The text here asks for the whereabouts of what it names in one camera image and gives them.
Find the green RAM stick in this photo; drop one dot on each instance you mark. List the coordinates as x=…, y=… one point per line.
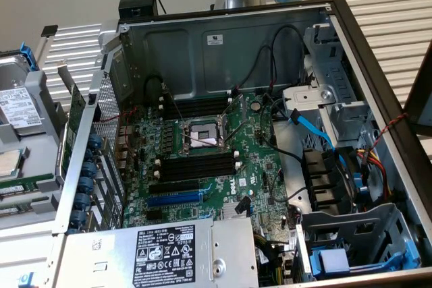
x=13, y=211
x=11, y=189

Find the black RAM slot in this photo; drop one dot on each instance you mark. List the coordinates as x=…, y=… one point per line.
x=197, y=105
x=197, y=101
x=199, y=169
x=199, y=175
x=199, y=157
x=199, y=163
x=197, y=110

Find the silver socket cover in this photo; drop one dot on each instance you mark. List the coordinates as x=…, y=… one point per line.
x=225, y=129

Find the CPU socket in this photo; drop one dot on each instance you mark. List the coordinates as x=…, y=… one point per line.
x=202, y=133

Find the thin metal locking lever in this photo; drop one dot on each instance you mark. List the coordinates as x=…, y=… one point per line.
x=238, y=119
x=173, y=102

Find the silver coin battery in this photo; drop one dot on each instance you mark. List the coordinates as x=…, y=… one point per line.
x=256, y=105

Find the green motherboard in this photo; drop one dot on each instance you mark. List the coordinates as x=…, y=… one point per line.
x=249, y=166

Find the long black expansion slot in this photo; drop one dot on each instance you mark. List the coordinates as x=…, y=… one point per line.
x=173, y=187

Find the blue expansion slot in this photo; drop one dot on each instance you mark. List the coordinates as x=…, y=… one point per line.
x=175, y=199

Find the silver finned chipset heatsink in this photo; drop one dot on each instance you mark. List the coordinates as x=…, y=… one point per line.
x=229, y=212

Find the white case sticker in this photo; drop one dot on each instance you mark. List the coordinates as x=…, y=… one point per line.
x=214, y=39

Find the grey metal PC case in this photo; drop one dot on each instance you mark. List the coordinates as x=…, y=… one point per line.
x=168, y=52

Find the short black expansion slot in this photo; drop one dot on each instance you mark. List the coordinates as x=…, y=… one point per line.
x=154, y=214

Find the blue card retainer knob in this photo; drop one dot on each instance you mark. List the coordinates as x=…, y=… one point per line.
x=86, y=185
x=82, y=201
x=78, y=218
x=95, y=140
x=89, y=169

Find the grey metal disk bay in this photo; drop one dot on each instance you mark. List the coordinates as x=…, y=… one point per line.
x=337, y=75

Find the green graphics card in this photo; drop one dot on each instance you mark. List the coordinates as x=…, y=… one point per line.
x=76, y=126

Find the black box device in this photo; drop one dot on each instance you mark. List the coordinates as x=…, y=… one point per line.
x=138, y=3

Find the grey metal drive cage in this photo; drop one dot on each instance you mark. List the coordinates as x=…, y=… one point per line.
x=337, y=224

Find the silver power supply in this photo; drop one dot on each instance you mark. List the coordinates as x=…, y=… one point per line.
x=111, y=251

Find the blue plastic disk caddy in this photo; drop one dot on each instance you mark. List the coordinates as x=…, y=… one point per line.
x=315, y=267

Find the grey parts rack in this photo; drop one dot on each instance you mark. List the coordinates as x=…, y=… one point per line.
x=37, y=153

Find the hard disk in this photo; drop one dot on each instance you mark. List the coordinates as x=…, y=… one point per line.
x=18, y=109

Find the dark brown panel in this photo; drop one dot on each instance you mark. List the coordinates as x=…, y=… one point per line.
x=422, y=99

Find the silver CPU chip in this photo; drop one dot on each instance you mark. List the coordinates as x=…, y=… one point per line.
x=10, y=163

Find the blue disk bracket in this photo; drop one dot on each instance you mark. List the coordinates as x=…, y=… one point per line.
x=28, y=57

